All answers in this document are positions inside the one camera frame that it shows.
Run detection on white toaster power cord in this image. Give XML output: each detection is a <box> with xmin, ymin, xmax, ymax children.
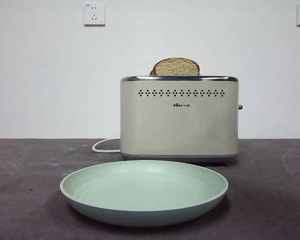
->
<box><xmin>91</xmin><ymin>138</ymin><xmax>122</xmax><ymax>154</ymax></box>

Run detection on toasted bread slice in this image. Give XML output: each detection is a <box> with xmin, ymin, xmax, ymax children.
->
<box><xmin>152</xmin><ymin>58</ymin><xmax>201</xmax><ymax>76</ymax></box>

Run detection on cream Bear toaster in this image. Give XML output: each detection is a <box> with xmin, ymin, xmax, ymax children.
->
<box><xmin>119</xmin><ymin>74</ymin><xmax>244</xmax><ymax>162</ymax></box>

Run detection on pale green round plate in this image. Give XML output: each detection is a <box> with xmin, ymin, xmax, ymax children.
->
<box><xmin>59</xmin><ymin>159</ymin><xmax>229</xmax><ymax>228</ymax></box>

